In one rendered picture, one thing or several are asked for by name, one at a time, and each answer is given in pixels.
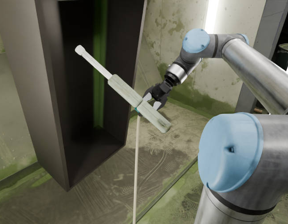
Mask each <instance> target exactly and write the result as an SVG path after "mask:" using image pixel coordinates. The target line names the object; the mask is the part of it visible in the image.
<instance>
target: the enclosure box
mask: <svg viewBox="0 0 288 224"><path fill-rule="evenodd" d="M146 6H147V0H0V35H1V38H2V41H3V44H4V49H5V51H6V55H7V58H8V62H9V65H10V69H11V72H12V76H13V79H14V82H15V85H16V89H17V92H18V96H19V99H20V103H21V106H22V109H23V112H24V116H25V120H26V123H27V126H28V130H29V133H30V137H31V140H32V144H33V147H34V150H35V153H36V157H37V160H38V163H39V164H40V165H41V166H42V167H43V168H44V169H45V170H46V171H47V172H48V173H49V174H50V175H51V176H52V177H53V178H54V179H55V180H56V182H57V183H58V184H59V185H60V186H61V187H62V188H63V189H64V190H65V191H66V192H68V191H70V190H71V189H72V188H73V187H75V186H76V185H77V184H78V183H79V182H80V181H82V180H83V179H84V178H86V177H87V176H88V175H89V174H91V173H92V172H93V171H94V170H95V169H97V168H98V167H99V166H100V165H102V164H103V163H104V162H105V161H107V160H108V159H109V158H111V157H112V156H113V155H114V154H115V153H116V152H118V151H119V150H120V149H122V148H123V147H124V146H125V145H126V138H127V132H128V126H129V120H130V112H131V104H130V103H128V102H127V101H126V100H125V99H124V98H123V97H122V96H121V95H119V94H118V93H117V92H116V91H115V90H114V89H113V88H112V87H111V86H110V85H109V84H107V83H108V79H107V78H106V77H105V76H104V75H103V74H102V73H100V72H99V71H98V70H97V69H96V68H95V67H94V66H93V65H91V64H90V63H89V62H88V61H87V60H86V59H85V58H84V57H83V56H81V55H79V54H78V53H77V52H76V51H75V49H76V47H77V46H79V45H81V46H82V47H83V48H84V49H85V51H86V52H87V53H88V54H89V55H91V56H92V57H93V58H94V59H95V60H96V61H97V62H98V63H100V64H101V65H102V66H103V67H104V68H105V69H106V70H107V71H108V72H109V73H110V74H111V75H114V74H116V75H118V76H119V77H120V78H121V79H122V80H123V81H124V82H125V83H127V84H128V85H129V86H130V87H131V88H132V89H133V90H134V85H135V79H136V73H137V67H138V59H139V53H140V47H141V41H142V32H143V26H144V20H145V14H146Z"/></svg>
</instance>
